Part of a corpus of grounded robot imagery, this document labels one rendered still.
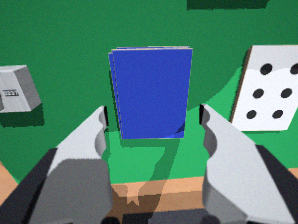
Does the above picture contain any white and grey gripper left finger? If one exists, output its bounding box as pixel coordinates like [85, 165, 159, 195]
[0, 106, 113, 224]

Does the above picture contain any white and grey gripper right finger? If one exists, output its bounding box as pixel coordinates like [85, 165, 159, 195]
[199, 104, 298, 224]

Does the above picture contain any green felt card mat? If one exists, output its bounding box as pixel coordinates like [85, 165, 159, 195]
[0, 0, 298, 184]

